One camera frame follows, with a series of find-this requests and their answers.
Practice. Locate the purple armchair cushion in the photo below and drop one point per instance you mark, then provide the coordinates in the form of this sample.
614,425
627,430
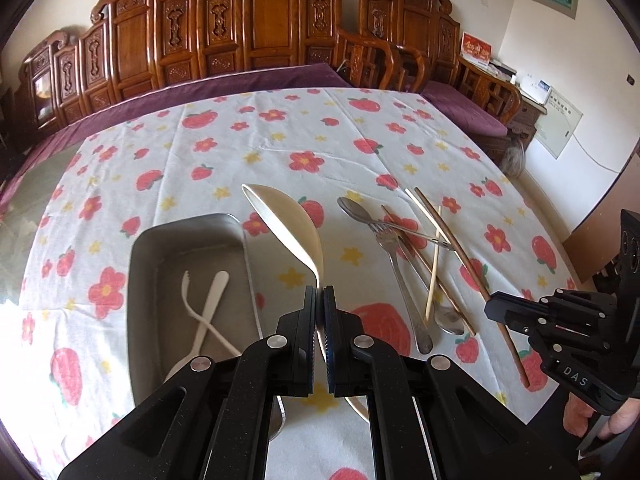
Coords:
460,105

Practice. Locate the round metal spoon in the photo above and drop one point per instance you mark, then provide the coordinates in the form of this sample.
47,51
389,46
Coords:
352,208

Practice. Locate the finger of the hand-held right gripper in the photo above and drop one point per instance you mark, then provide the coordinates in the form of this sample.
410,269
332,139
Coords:
510,310

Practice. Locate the metal fork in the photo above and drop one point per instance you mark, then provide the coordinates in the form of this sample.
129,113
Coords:
400,280

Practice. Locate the white plastic knife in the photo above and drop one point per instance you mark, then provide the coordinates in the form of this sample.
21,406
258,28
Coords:
215,295

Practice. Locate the rose gold chopstick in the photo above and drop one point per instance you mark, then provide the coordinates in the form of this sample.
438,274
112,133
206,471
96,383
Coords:
467,325

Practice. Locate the white plastic fork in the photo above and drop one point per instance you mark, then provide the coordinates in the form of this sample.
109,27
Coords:
192,312

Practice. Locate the grey flat device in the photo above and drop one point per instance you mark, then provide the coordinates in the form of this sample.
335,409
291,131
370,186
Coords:
502,70

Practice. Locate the strawberry flower print tablecloth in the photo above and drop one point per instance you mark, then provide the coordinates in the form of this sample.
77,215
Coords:
300,135

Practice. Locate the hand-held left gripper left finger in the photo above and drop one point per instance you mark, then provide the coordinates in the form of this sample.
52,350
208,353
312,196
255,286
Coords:
300,340

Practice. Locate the metal tray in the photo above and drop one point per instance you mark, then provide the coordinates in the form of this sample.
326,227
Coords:
165,270

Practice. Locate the brown wooden door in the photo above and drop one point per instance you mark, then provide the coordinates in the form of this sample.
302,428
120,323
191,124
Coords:
600,220

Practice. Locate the carved wooden bench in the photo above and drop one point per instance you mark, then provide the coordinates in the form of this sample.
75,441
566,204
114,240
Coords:
270,20

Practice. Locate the carved wooden armchair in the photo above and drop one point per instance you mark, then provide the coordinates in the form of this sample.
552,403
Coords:
420,15

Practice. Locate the wooden side table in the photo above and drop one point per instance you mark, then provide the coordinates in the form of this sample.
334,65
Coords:
525,115

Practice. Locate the white box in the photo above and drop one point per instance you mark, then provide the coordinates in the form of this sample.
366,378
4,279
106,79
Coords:
535,91

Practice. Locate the slim metal spoon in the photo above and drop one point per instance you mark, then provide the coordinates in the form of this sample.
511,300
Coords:
450,322

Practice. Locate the large steel serving spoon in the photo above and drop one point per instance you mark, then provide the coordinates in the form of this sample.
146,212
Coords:
290,225

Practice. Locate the white wall electrical panel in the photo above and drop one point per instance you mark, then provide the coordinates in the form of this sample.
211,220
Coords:
557,122

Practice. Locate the grey fluffy bundle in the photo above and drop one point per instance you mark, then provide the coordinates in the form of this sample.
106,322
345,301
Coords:
514,160

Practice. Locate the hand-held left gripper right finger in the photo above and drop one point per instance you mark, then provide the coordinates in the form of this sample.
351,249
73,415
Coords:
345,350

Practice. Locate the person's right hand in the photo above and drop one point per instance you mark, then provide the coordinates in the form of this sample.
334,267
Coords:
577,415

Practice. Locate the red gift box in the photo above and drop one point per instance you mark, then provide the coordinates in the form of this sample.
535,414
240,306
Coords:
476,49

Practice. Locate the long brown wooden chopstick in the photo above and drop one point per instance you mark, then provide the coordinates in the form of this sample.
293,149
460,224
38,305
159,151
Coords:
460,255

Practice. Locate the purple bench cushion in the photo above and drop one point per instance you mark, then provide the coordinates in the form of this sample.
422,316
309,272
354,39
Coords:
150,95

